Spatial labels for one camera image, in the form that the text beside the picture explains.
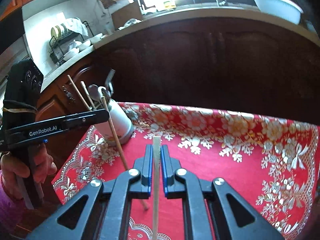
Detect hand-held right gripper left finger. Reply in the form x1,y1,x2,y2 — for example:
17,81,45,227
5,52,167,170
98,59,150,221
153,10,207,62
35,144,153,240

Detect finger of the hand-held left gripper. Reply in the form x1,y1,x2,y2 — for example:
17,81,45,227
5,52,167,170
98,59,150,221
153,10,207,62
62,109,110,132

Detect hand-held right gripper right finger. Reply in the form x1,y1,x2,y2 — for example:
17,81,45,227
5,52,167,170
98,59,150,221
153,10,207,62
161,144,284,240

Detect silver metal spoon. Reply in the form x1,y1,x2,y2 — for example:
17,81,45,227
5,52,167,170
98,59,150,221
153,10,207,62
88,84,100,110

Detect white cylindrical utensil holder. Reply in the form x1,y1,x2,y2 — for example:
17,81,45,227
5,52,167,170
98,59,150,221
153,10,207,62
95,99,134,144

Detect pale wooden chopstick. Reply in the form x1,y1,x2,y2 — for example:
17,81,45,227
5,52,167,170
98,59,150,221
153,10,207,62
152,136,161,240

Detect silver metal fork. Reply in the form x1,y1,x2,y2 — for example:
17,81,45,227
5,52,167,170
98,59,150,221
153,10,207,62
105,69,116,99

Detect person's left forearm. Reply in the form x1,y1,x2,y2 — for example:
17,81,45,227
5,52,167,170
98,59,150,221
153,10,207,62
0,175,28,233

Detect person's left hand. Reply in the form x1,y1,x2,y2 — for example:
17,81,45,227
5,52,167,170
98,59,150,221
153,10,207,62
0,144,57,200

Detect black dish rack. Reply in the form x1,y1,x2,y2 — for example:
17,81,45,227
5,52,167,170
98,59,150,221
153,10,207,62
49,21,89,65

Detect red floral tablecloth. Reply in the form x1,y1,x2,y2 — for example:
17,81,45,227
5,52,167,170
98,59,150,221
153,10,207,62
51,102,320,240

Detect cream plates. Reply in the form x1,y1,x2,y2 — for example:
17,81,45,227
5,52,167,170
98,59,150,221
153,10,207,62
51,24,68,39

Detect white bowls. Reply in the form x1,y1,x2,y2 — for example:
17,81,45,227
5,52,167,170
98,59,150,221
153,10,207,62
62,33,103,60

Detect white cloth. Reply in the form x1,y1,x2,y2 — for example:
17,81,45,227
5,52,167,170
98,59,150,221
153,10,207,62
66,17,88,37

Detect brown wooden box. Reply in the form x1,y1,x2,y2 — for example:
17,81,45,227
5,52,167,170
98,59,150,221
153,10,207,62
111,1,143,30

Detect dark wooden cabinet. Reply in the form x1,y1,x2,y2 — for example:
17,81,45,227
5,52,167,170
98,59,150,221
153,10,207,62
15,17,320,190

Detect grey countertop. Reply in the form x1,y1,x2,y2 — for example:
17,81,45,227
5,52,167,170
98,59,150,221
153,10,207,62
40,6,320,93

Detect white basin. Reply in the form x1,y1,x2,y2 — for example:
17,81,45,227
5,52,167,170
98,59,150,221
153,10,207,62
247,0,304,25

